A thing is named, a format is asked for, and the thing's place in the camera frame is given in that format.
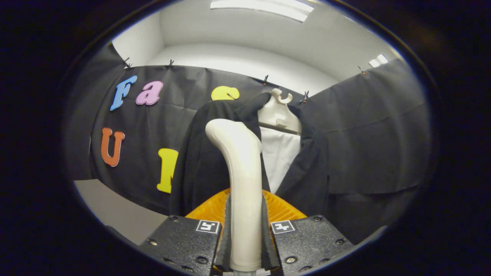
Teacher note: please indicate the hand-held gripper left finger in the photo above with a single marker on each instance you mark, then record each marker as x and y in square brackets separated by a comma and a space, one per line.
[226, 249]

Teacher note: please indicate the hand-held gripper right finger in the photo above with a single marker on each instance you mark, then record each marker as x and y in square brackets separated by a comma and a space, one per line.
[268, 249]

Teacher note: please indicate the white garment steamer head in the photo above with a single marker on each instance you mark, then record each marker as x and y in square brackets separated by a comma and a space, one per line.
[245, 191]

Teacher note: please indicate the black suit jacket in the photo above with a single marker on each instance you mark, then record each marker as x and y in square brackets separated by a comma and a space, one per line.
[199, 165]

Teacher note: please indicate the white mannequin torso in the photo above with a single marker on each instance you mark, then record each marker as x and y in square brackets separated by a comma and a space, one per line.
[280, 153]

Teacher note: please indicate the grey cabinet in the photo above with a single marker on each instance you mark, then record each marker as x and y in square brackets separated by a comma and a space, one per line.
[115, 211]

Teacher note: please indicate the row of small backdrop clips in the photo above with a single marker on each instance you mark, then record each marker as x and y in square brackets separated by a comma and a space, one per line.
[305, 97]

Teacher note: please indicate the black backdrop cloth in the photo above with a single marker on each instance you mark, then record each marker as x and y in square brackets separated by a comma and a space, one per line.
[383, 134]

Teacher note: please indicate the small ceiling light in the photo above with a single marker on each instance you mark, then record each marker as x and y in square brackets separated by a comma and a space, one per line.
[378, 60]

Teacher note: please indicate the long ceiling light panel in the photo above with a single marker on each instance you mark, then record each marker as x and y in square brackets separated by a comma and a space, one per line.
[264, 7]

